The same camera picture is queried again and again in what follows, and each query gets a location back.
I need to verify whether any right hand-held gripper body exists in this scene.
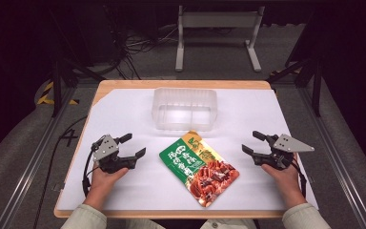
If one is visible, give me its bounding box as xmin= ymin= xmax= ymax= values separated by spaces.
xmin=252 ymin=134 xmax=315 ymax=171

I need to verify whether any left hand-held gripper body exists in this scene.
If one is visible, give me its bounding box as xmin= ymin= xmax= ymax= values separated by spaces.
xmin=90 ymin=134 xmax=138 ymax=175

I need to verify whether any green and red food packet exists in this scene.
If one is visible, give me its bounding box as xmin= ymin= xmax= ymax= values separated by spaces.
xmin=158 ymin=130 xmax=241 ymax=208

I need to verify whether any clear plastic container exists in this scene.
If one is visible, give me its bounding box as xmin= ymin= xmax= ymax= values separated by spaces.
xmin=151 ymin=87 xmax=219 ymax=133

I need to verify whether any person's left hand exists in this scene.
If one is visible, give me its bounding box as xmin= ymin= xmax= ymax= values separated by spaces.
xmin=83 ymin=165 xmax=130 ymax=204

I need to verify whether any person's right hand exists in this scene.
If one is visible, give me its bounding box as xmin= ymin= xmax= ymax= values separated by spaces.
xmin=260 ymin=153 xmax=307 ymax=208

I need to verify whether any white paper sheet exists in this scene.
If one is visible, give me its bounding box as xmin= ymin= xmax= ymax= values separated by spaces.
xmin=56 ymin=88 xmax=319 ymax=212

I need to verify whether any black metal stand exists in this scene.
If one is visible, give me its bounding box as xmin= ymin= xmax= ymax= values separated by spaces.
xmin=46 ymin=8 xmax=107 ymax=118
xmin=266 ymin=55 xmax=325 ymax=118

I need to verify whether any yellow and black floor tape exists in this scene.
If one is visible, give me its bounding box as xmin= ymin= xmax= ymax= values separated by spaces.
xmin=36 ymin=80 xmax=79 ymax=106

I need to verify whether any wooden table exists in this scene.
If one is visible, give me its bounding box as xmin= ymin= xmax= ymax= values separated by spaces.
xmin=53 ymin=79 xmax=320 ymax=219

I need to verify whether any person's torso clothing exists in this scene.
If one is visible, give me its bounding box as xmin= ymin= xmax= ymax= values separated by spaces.
xmin=125 ymin=219 xmax=259 ymax=229

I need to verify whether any white metal stand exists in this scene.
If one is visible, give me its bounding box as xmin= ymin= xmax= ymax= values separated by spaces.
xmin=174 ymin=5 xmax=266 ymax=73

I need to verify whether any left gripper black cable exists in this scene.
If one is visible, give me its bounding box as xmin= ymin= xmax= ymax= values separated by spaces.
xmin=81 ymin=135 xmax=108 ymax=197

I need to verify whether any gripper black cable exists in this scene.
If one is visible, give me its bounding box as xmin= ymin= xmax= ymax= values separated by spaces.
xmin=81 ymin=135 xmax=108 ymax=197
xmin=290 ymin=156 xmax=308 ymax=199

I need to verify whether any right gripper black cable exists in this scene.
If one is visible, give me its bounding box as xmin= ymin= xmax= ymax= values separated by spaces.
xmin=290 ymin=156 xmax=308 ymax=199

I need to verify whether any aluminium floor rail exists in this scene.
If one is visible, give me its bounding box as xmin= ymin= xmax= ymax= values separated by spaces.
xmin=0 ymin=86 xmax=78 ymax=229
xmin=297 ymin=86 xmax=366 ymax=229

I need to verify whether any black floor cable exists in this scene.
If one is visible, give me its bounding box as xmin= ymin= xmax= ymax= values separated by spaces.
xmin=31 ymin=115 xmax=89 ymax=229

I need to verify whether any tangle of black cables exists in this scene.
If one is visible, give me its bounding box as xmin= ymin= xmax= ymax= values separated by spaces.
xmin=106 ymin=6 xmax=180 ymax=80

